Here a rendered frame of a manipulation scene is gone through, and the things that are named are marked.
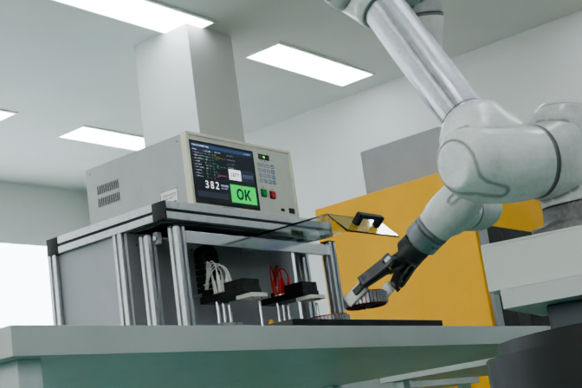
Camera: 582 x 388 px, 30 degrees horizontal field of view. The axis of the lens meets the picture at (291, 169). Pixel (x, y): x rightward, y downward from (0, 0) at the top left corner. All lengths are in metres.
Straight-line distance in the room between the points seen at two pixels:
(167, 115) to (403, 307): 2.02
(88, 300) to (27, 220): 7.89
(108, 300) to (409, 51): 0.98
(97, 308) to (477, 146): 1.12
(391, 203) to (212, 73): 1.55
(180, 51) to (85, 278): 4.52
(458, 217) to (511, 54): 5.96
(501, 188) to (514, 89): 6.27
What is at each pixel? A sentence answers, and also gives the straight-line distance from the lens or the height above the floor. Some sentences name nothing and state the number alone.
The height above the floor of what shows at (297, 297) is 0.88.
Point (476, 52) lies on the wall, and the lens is 8.65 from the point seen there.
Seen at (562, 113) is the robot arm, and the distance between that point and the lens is 2.32.
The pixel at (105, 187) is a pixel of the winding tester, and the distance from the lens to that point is 2.99.
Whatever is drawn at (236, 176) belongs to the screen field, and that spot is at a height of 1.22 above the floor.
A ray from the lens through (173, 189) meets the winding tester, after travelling 2.80.
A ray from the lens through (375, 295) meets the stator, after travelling 2.70.
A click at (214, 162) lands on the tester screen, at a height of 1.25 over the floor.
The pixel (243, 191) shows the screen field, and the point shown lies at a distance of 2.91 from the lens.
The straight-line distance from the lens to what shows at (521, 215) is 6.93.
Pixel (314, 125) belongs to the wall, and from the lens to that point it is 9.39.
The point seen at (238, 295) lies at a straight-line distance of 2.70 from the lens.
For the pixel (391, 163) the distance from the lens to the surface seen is 6.96.
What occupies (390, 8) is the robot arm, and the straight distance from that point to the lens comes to 2.47.
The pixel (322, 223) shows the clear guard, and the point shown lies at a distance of 2.88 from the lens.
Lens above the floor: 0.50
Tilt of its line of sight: 14 degrees up
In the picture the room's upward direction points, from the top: 8 degrees counter-clockwise
